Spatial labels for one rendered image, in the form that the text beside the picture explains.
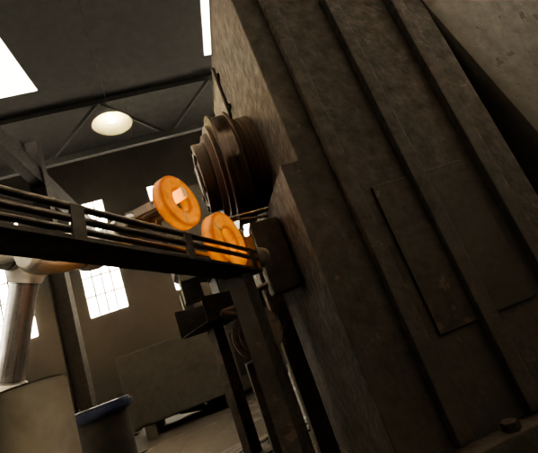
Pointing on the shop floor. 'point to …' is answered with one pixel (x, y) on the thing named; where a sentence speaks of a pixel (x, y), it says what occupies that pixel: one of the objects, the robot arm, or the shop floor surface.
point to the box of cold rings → (170, 380)
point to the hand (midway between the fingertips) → (175, 198)
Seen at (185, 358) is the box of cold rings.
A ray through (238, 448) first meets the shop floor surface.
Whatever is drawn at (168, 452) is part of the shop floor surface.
